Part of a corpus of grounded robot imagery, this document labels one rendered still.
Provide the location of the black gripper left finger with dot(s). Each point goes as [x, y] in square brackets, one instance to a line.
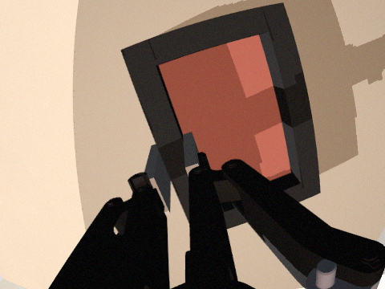
[138, 255]

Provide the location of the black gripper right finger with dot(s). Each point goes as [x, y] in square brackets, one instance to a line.
[317, 255]

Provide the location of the brown square board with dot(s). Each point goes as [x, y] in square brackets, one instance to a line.
[341, 44]

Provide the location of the dark grey rectangular frame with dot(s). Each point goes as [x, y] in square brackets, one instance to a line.
[242, 98]

